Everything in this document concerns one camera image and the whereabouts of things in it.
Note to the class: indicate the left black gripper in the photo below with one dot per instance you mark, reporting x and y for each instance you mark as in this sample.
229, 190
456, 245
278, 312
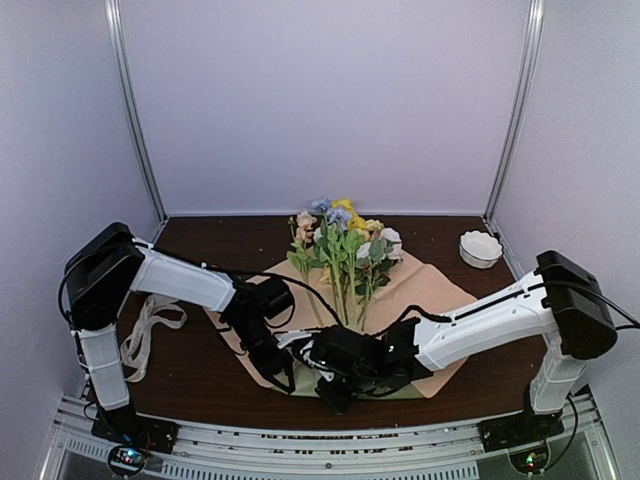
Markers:
272, 366

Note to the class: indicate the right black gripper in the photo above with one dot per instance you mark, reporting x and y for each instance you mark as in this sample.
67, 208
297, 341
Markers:
338, 403

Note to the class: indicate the peach flower stem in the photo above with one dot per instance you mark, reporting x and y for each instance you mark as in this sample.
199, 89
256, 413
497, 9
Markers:
302, 232

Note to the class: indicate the pink wrapping paper sheet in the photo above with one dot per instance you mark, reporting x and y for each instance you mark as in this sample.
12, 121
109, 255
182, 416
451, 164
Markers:
412, 283

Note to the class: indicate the pink rose stem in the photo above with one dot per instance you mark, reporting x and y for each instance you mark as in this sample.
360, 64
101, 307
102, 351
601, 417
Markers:
374, 273

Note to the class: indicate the blue flower stem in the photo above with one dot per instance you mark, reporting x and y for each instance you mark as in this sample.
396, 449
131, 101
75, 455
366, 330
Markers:
331, 250

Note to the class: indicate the white rose stem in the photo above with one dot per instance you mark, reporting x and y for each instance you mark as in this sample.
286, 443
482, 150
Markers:
363, 251

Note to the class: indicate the pale yellow flower stem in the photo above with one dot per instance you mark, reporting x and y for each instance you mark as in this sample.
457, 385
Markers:
355, 239

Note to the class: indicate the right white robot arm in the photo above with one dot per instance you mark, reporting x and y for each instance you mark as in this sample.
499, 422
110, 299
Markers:
559, 300

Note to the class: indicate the white printed ribbon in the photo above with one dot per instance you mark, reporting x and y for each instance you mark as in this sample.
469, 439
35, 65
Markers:
135, 349

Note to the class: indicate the right white scalloped bowl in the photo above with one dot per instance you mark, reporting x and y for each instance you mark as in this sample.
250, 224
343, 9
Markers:
479, 249

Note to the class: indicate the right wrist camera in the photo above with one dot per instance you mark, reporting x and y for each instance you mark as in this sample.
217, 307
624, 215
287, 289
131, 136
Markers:
328, 370

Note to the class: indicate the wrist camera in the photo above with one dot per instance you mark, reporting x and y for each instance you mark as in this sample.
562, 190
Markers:
328, 370
296, 339

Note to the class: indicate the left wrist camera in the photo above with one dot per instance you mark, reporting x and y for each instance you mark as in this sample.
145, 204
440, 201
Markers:
296, 339

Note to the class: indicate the front aluminium rail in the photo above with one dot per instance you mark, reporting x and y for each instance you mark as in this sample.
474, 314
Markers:
451, 450

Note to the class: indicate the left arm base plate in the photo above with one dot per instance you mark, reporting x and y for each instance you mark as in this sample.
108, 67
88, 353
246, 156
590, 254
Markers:
134, 454

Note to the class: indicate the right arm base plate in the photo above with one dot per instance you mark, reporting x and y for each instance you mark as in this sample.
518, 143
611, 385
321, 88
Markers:
524, 437

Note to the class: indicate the left aluminium frame post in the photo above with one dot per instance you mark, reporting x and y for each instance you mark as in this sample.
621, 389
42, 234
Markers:
117, 38

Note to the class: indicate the aluminium frame post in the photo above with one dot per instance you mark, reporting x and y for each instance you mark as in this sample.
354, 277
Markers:
117, 38
529, 59

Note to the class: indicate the right aluminium frame post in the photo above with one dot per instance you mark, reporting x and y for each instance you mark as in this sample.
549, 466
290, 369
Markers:
529, 59

